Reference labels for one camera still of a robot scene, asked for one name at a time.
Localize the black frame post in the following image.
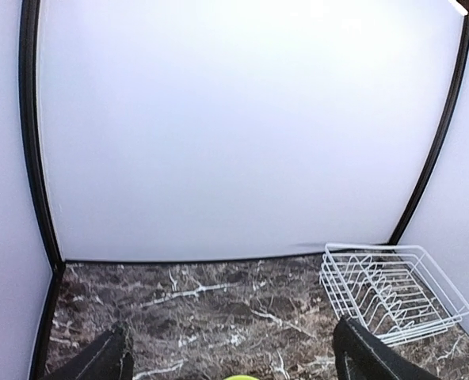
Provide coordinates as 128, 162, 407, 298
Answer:
18, 1, 65, 273
386, 12, 469, 245

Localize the white wire dish rack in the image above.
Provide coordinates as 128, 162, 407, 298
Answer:
319, 243, 469, 347

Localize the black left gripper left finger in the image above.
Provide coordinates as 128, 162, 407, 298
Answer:
43, 321, 134, 380

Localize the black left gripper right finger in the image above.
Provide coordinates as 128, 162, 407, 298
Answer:
333, 317, 436, 380

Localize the left black frame post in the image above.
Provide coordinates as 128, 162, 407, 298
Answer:
18, 1, 65, 273

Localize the lime green cup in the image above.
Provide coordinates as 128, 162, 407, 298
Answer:
223, 374, 259, 380

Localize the right black frame post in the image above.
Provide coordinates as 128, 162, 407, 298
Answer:
386, 12, 469, 245

